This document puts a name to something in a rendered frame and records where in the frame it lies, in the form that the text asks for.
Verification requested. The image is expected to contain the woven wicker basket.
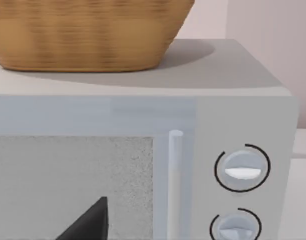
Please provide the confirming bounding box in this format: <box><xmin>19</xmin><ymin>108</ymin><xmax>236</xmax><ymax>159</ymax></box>
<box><xmin>0</xmin><ymin>0</ymin><xmax>196</xmax><ymax>74</ymax></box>

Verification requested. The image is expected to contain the pale round microwave knob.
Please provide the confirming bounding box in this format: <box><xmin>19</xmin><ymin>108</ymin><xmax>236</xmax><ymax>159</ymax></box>
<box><xmin>216</xmin><ymin>212</ymin><xmax>260</xmax><ymax>240</ymax></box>
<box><xmin>219</xmin><ymin>149</ymin><xmax>266</xmax><ymax>189</ymax></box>

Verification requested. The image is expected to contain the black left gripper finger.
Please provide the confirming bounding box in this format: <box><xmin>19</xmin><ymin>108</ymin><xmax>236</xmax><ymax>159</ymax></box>
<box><xmin>54</xmin><ymin>196</ymin><xmax>110</xmax><ymax>240</ymax></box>

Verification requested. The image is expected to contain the pale microwave oven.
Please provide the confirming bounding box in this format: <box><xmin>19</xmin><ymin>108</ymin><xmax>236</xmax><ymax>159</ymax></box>
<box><xmin>0</xmin><ymin>38</ymin><xmax>300</xmax><ymax>240</ymax></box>

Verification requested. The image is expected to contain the pale microwave door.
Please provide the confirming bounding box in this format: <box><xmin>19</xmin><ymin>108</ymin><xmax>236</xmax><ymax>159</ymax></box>
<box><xmin>0</xmin><ymin>96</ymin><xmax>198</xmax><ymax>240</ymax></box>

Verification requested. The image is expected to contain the pale microwave door handle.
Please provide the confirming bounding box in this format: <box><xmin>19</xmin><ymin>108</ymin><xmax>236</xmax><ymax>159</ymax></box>
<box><xmin>168</xmin><ymin>129</ymin><xmax>184</xmax><ymax>240</ymax></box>

